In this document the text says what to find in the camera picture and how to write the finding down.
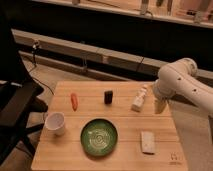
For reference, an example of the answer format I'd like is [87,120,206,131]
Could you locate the orange carrot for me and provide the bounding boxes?
[71,93,78,111]

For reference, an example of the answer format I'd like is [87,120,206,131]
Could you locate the white small bottle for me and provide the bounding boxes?
[131,85,148,112]

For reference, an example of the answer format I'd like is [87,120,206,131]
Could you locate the black floor cable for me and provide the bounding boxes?
[20,54,55,96]

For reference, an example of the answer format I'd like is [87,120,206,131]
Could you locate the white cup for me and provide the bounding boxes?
[45,112,66,136]

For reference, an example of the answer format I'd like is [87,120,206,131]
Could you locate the black office chair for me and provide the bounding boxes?
[0,6,48,166]

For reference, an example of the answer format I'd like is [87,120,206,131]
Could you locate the white sponge block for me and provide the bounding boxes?
[141,131,155,154]

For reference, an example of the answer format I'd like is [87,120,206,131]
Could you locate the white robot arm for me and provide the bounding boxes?
[152,58,213,117]

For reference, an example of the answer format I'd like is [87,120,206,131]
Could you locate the green plate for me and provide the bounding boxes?
[80,118,118,157]

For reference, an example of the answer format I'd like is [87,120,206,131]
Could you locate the black eraser block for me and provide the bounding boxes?
[104,90,113,104]

